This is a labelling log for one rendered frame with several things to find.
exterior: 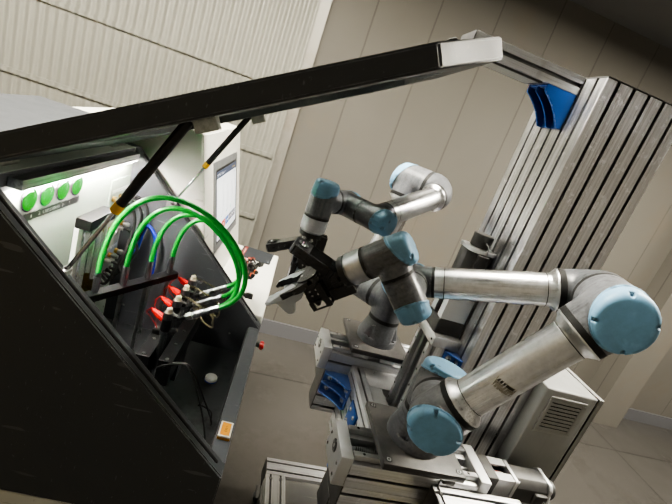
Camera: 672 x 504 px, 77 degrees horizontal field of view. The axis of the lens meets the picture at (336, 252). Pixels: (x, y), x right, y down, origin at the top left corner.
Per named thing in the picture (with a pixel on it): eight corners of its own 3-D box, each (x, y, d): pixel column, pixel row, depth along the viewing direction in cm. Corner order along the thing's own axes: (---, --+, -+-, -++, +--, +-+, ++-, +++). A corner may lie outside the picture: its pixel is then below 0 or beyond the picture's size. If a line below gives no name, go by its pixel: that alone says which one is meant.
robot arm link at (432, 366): (450, 404, 113) (471, 363, 109) (449, 435, 100) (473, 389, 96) (408, 385, 115) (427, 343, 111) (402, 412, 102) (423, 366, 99)
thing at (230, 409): (208, 515, 99) (225, 463, 94) (189, 511, 98) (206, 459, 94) (248, 365, 158) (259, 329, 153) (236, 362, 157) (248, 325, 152)
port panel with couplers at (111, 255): (105, 279, 130) (123, 184, 121) (93, 275, 130) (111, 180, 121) (123, 264, 142) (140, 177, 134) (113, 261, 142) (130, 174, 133)
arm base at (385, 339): (389, 332, 166) (398, 310, 163) (399, 353, 152) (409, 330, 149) (353, 323, 163) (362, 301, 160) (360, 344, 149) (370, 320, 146)
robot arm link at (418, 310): (436, 303, 96) (416, 260, 95) (433, 320, 86) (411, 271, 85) (404, 314, 99) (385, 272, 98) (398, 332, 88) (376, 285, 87)
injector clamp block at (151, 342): (160, 406, 119) (172, 362, 115) (125, 398, 118) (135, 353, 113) (193, 344, 151) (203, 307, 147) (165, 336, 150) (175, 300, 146)
